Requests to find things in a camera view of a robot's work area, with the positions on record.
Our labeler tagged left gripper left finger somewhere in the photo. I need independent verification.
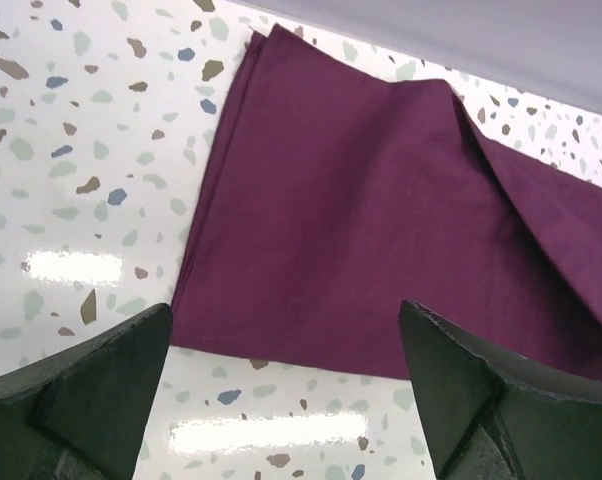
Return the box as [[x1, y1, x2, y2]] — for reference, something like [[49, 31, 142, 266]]
[[0, 303, 173, 479]]

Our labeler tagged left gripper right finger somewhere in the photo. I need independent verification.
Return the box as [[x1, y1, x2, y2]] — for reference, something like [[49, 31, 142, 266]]
[[399, 301, 602, 480]]

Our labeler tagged purple cloth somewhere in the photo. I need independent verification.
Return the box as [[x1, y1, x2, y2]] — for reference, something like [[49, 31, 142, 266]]
[[171, 26, 602, 381]]

